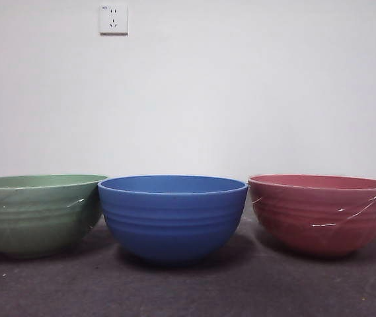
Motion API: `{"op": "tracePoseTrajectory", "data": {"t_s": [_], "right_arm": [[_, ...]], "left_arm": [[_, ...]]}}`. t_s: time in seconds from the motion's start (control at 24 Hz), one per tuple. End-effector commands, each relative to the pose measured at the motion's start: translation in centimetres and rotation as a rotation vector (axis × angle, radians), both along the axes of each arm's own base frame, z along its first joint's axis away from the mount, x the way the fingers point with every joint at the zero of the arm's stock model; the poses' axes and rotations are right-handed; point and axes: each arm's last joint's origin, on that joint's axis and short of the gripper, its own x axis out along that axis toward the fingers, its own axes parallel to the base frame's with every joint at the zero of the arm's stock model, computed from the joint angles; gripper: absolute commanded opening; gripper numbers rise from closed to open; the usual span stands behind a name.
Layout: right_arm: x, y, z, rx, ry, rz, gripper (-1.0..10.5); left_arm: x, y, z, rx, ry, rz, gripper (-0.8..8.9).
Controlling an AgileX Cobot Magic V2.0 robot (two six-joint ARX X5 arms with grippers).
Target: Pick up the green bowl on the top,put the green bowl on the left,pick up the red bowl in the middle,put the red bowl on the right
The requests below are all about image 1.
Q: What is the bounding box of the red ribbed bowl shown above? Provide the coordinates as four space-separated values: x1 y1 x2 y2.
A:
247 174 376 258

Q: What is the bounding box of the green ribbed bowl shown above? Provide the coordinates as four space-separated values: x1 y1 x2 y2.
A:
0 174 109 260

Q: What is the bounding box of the blue ribbed bowl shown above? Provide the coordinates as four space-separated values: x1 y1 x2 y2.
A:
97 174 248 267

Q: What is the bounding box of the white wall socket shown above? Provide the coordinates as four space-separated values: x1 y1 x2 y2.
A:
99 4 130 36

